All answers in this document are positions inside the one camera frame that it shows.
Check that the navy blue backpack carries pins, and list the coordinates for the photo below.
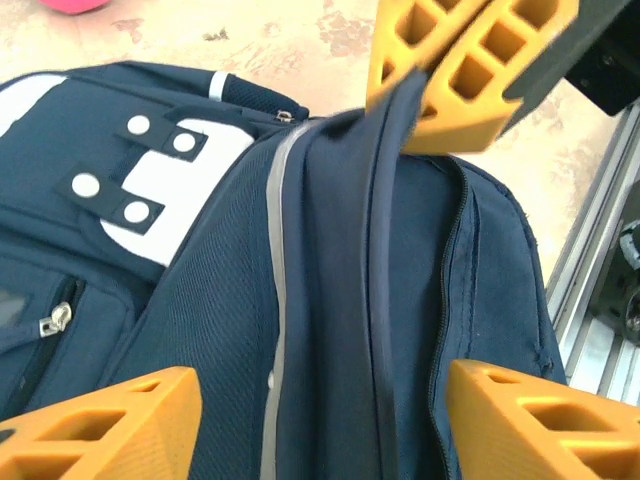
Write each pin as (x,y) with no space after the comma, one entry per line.
(325,275)

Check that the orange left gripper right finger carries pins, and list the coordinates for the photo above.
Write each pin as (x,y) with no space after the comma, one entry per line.
(550,440)

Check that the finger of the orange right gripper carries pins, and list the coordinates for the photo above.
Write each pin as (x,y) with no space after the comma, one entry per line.
(395,50)
(520,60)

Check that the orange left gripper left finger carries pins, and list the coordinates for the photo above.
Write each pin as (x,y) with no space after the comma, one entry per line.
(110,440)

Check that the pink plush doll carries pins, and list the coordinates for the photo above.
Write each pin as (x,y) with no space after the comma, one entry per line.
(75,5)

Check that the aluminium mounting rail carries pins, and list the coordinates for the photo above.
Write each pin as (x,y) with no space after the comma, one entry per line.
(590,320)

